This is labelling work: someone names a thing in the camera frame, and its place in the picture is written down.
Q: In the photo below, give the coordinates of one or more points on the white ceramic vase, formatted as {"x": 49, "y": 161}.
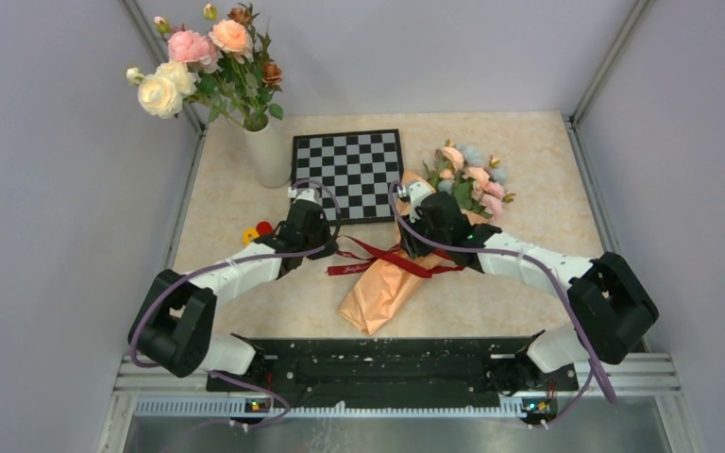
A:
{"x": 270, "y": 157}

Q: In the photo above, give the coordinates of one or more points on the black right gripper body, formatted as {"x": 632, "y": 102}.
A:
{"x": 422, "y": 226}

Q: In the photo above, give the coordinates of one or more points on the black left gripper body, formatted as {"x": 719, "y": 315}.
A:
{"x": 319, "y": 239}

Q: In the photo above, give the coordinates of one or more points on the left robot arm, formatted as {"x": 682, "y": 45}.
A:
{"x": 174, "y": 328}

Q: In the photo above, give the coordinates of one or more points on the flower bunch in vase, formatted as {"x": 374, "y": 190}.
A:
{"x": 226, "y": 68}

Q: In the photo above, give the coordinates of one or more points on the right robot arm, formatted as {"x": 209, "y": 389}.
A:
{"x": 609, "y": 309}

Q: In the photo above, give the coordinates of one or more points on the dark red ribbon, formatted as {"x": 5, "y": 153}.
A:
{"x": 389, "y": 255}

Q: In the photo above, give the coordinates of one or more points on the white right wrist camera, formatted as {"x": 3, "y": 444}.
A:
{"x": 413, "y": 194}

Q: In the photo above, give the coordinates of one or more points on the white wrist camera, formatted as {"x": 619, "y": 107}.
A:
{"x": 308, "y": 195}
{"x": 413, "y": 194}

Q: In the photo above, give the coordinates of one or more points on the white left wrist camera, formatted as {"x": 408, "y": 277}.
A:
{"x": 308, "y": 195}

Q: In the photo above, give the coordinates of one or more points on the orange paper bouquet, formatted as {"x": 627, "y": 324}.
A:
{"x": 478, "y": 183}

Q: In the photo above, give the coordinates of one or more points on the black white checkerboard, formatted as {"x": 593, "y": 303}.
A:
{"x": 357, "y": 167}

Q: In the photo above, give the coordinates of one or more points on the red yellow toy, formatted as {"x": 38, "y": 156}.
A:
{"x": 262, "y": 228}

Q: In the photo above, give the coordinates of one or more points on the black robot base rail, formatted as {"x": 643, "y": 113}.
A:
{"x": 401, "y": 373}

